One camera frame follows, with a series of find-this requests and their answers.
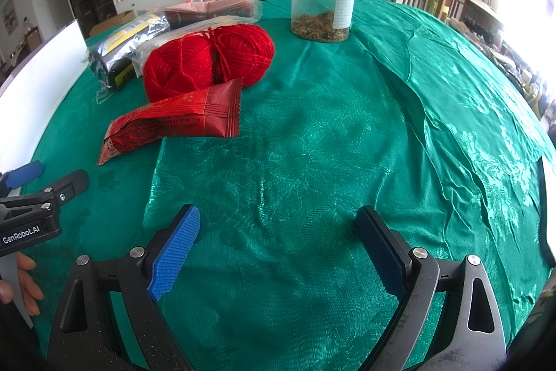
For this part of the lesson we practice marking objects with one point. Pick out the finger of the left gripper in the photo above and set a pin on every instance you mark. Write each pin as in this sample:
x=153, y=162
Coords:
x=15, y=178
x=67, y=187

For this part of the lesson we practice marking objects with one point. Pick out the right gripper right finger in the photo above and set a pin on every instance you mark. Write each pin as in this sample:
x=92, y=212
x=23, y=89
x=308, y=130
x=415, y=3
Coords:
x=468, y=335

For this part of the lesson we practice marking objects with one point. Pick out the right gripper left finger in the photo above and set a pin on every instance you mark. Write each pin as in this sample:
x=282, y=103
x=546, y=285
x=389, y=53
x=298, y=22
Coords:
x=85, y=334

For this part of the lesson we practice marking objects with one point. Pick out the silver foil bag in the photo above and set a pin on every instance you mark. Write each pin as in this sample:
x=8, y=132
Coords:
x=111, y=59

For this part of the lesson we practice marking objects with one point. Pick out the clear chopsticks packet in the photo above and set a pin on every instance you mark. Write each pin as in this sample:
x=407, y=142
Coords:
x=142, y=53

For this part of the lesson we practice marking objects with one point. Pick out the red snack packet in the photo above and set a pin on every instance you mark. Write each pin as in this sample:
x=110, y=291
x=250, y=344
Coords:
x=205, y=112

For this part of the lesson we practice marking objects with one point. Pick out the red yarn ball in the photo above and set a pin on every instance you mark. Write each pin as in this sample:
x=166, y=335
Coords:
x=207, y=58

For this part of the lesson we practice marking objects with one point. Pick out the person left hand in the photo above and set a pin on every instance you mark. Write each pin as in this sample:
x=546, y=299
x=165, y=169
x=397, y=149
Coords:
x=31, y=292

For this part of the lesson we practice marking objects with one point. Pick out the cardboard box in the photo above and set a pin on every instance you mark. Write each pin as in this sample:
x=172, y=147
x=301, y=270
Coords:
x=112, y=22

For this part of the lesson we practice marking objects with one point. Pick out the green satin tablecloth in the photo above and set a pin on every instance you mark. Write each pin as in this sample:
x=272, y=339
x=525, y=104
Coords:
x=405, y=115

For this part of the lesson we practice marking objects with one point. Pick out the pink incense packet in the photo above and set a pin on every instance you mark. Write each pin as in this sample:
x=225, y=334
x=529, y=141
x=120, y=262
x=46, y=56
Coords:
x=185, y=14

